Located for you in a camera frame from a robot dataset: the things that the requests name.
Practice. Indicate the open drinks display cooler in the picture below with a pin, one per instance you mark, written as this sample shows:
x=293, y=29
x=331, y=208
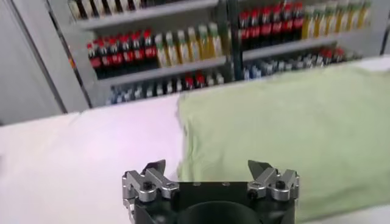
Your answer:
x=80, y=39
x=237, y=45

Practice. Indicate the light green t-shirt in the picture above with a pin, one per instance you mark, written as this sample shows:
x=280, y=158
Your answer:
x=274, y=128

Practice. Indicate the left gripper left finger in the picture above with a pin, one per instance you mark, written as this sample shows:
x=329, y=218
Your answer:
x=146, y=185

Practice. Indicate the yellow tea bottle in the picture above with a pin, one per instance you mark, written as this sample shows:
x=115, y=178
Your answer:
x=341, y=19
x=215, y=43
x=182, y=50
x=161, y=54
x=307, y=25
x=352, y=16
x=204, y=45
x=319, y=23
x=330, y=21
x=172, y=52
x=364, y=14
x=193, y=48

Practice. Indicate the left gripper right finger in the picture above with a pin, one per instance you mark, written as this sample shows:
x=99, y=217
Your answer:
x=274, y=185

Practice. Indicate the white cooler shelf board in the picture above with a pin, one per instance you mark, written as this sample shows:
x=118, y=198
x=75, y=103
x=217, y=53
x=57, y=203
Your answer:
x=289, y=46
x=164, y=71
x=146, y=13

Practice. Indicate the red-cap cola bottle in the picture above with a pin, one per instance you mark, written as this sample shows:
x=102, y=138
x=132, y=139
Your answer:
x=287, y=25
x=244, y=33
x=95, y=62
x=255, y=31
x=128, y=56
x=150, y=51
x=117, y=58
x=189, y=81
x=326, y=54
x=200, y=79
x=106, y=60
x=139, y=54
x=298, y=23
x=266, y=29
x=276, y=27
x=338, y=52

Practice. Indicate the glass cooler door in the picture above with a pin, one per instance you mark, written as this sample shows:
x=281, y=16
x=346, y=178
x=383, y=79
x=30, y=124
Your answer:
x=71, y=62

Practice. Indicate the black vertical frame strip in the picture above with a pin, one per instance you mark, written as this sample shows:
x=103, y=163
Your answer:
x=39, y=56
x=385, y=39

